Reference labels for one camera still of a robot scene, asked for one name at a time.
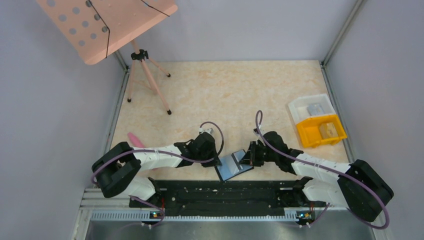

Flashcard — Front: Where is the pink marker pen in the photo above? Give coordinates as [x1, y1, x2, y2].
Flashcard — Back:
[127, 132, 145, 149]

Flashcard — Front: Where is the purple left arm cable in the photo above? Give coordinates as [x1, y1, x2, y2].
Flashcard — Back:
[90, 121, 225, 229]

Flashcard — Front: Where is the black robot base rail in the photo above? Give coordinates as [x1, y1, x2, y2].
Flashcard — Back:
[150, 180, 326, 217]

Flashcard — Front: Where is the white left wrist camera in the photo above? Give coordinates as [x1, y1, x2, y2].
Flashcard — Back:
[198, 127, 214, 135]

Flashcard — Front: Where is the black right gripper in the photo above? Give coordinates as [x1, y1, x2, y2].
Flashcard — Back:
[239, 140, 279, 167]

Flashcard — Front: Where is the gold VIP card in bin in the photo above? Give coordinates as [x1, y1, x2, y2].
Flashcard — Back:
[319, 122, 339, 139]

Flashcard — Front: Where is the black leather card holder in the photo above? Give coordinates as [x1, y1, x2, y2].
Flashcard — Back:
[214, 153, 254, 182]

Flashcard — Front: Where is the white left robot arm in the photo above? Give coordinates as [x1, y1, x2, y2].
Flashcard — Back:
[91, 131, 218, 207]

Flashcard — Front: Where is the silver VIP card in bin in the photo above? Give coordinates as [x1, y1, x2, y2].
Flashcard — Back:
[306, 103, 325, 116]

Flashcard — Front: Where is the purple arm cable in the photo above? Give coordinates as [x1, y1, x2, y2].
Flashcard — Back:
[90, 121, 225, 229]
[255, 110, 391, 230]

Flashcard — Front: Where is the yellow plastic bin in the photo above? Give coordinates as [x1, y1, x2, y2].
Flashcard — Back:
[296, 114, 348, 148]

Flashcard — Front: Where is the pink music stand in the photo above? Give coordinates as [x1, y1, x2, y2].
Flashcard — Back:
[37, 0, 178, 115]

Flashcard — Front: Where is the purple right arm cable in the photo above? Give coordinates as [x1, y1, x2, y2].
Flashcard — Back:
[255, 110, 391, 230]

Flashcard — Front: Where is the white plastic bin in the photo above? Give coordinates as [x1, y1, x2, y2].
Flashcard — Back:
[288, 93, 336, 124]

